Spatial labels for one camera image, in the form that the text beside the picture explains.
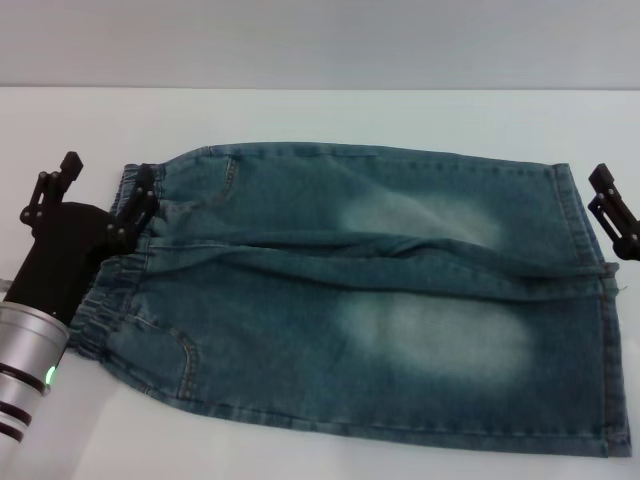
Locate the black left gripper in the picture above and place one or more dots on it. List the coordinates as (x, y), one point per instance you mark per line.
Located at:
(65, 250)

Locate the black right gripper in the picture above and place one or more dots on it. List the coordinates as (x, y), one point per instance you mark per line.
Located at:
(630, 247)

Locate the blue denim shorts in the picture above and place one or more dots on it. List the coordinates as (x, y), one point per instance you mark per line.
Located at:
(350, 310)

